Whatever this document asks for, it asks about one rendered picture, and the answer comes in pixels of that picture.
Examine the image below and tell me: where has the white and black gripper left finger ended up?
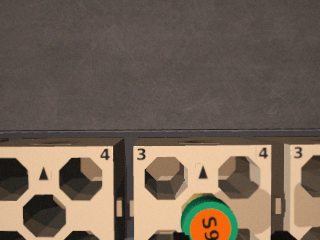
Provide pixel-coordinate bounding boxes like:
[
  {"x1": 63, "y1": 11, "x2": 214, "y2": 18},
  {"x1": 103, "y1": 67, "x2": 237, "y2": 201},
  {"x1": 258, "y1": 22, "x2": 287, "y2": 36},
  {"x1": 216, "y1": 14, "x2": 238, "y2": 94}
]
[{"x1": 173, "y1": 232, "x2": 190, "y2": 240}]

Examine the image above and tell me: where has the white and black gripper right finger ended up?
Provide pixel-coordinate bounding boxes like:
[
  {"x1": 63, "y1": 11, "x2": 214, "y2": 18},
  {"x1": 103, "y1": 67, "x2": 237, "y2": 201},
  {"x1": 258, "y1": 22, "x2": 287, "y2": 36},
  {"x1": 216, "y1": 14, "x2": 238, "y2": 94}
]
[{"x1": 270, "y1": 231, "x2": 297, "y2": 240}]

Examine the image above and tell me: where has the beige block with numbered holes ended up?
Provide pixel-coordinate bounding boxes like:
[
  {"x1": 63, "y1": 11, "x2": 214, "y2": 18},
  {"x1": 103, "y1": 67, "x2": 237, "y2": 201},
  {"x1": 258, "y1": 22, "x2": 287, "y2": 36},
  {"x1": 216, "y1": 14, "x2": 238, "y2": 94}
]
[{"x1": 253, "y1": 136, "x2": 320, "y2": 240}]

